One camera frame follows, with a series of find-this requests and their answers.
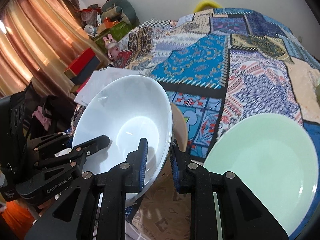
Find orange curtain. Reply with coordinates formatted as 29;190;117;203
1;0;106;100

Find pink bunny toy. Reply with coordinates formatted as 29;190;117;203
103;34;120;61

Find yellow chair back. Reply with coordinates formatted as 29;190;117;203
193;0;222;13

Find green box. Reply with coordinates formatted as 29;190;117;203
93;21;137;54

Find pink ceramic bowl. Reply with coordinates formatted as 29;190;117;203
170;103;188;152

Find red box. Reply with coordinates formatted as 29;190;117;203
64;48;101;85

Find white bowl black spots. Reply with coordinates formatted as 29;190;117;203
72;75;173;206

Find grey plush toy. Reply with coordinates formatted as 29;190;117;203
101;0;137;25

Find mint green plate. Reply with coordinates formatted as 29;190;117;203
204;113;319;239

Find mint green bowl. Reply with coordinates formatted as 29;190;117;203
315;78;320;101

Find colourful patchwork tablecloth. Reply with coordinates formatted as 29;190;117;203
115;8;319;162

